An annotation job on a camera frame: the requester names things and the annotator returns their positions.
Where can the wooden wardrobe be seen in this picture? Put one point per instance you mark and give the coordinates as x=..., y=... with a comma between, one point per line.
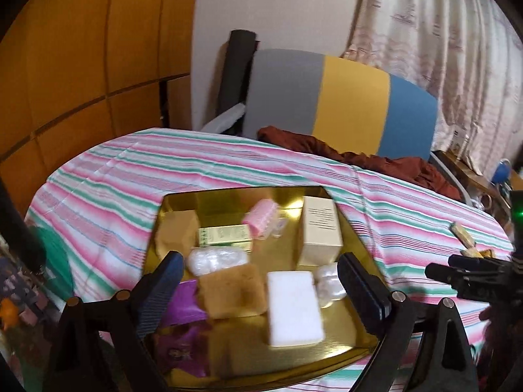
x=81, y=28

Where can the pink hair roller pack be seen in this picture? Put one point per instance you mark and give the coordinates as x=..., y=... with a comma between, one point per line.
x=261, y=216

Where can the clear plastic bundle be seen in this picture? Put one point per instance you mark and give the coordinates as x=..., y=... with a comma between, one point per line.
x=331, y=286
x=216, y=261

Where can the white rectangular block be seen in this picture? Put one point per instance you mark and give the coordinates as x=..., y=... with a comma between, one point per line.
x=294, y=310

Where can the reddish brown cloth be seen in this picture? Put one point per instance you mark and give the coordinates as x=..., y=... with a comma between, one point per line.
x=388, y=167

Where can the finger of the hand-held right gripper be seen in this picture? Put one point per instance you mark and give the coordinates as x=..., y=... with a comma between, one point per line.
x=461, y=279
x=474, y=262

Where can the colourful printed cloth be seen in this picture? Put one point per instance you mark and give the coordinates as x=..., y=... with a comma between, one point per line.
x=20, y=294

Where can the pale patterned curtain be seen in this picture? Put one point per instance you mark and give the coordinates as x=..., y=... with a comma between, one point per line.
x=441, y=28

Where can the small green printed box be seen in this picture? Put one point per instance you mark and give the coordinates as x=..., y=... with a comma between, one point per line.
x=224, y=239

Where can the purple foil packet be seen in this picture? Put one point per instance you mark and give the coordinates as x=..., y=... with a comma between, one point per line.
x=186, y=306

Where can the blue cup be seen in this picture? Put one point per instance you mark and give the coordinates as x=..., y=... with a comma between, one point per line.
x=500, y=171

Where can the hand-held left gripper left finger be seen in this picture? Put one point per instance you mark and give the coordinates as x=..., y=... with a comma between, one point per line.
x=159, y=294

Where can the black rolled mat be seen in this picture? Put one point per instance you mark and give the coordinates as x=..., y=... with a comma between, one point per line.
x=235, y=69

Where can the white labelled box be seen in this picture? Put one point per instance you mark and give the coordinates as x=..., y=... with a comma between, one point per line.
x=460, y=139

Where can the wooden nightstand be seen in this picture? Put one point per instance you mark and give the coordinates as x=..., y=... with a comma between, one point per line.
x=465, y=175

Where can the person's right hand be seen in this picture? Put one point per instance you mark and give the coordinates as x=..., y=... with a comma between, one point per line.
x=500, y=335

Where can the gold metal tin tray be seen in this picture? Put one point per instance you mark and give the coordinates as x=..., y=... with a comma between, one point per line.
x=229, y=351

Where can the tall cream box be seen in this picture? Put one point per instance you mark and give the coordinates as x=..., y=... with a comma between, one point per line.
x=320, y=232

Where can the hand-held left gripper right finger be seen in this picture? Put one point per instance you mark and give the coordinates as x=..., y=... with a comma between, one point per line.
x=365, y=290

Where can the tan cardboard box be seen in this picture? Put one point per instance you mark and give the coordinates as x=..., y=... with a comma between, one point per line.
x=179, y=232

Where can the brown fuzzy sponge pad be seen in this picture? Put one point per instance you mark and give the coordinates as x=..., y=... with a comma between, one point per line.
x=233, y=290

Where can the striped bedsheet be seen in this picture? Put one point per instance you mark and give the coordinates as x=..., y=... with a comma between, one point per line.
x=122, y=171

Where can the grey yellow blue headboard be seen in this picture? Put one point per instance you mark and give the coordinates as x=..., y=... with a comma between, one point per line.
x=351, y=102

